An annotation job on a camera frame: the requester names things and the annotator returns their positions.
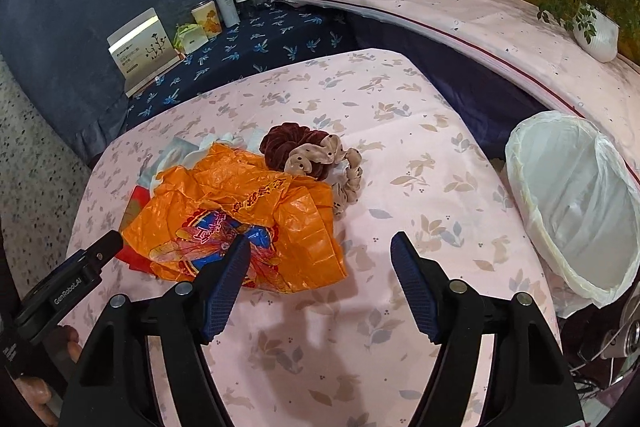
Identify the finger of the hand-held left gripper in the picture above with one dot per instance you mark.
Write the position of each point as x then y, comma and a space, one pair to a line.
102, 248

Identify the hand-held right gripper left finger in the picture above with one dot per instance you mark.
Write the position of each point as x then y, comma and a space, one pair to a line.
227, 287

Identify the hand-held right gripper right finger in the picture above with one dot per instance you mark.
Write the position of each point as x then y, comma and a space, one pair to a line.
415, 287

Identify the orange plastic bag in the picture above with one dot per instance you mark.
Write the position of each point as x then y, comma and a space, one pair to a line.
210, 187

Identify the grey cloth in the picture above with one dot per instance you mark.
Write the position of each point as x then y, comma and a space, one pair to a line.
172, 157

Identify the beige dotted scrunchie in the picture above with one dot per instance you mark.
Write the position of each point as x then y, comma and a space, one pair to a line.
320, 149
350, 181

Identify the white paper towel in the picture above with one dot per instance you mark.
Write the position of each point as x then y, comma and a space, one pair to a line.
225, 141

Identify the maroon velvet scrunchie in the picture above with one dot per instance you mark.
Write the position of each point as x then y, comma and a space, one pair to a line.
280, 144

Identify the white bin with plastic liner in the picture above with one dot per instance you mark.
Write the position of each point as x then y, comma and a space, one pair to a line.
565, 187

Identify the person's left hand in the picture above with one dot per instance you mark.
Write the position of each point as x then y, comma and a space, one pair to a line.
35, 399

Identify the red paper packet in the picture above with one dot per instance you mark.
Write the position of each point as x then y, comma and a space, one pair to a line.
135, 204

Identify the pink rabbit print cloth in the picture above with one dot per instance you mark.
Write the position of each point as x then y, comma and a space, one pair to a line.
400, 117

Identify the white box with flower print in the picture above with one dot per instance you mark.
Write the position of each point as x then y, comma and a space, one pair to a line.
140, 52

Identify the silver metal fitting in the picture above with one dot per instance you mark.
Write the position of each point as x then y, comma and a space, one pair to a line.
620, 339

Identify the dark purple cloth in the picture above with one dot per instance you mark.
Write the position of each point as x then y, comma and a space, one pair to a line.
450, 72

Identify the small green packet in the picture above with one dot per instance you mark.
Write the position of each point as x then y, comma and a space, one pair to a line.
189, 39

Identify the yellow flower print tin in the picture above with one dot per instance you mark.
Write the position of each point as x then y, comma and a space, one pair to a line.
207, 21

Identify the navy floral print cloth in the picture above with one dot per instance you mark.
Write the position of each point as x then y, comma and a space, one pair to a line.
260, 37

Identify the white tube bottle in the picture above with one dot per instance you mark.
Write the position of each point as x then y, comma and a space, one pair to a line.
225, 4

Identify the pale pink speckled cloth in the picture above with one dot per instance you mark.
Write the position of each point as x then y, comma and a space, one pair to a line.
450, 7

